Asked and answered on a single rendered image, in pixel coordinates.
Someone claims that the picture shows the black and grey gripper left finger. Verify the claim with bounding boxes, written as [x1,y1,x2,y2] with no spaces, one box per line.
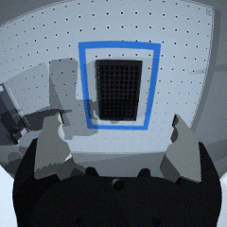
[12,112,75,227]

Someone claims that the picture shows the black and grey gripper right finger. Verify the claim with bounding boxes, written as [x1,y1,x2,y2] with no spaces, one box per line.
[160,114,222,227]

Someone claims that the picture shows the blue tape rectangle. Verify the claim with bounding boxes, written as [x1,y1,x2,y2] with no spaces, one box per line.
[79,41,161,130]

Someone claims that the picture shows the black well plate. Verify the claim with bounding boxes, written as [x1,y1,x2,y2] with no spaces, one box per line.
[96,60,143,121]

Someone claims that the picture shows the grey perforated base plate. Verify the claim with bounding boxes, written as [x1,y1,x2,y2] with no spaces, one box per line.
[0,0,214,154]

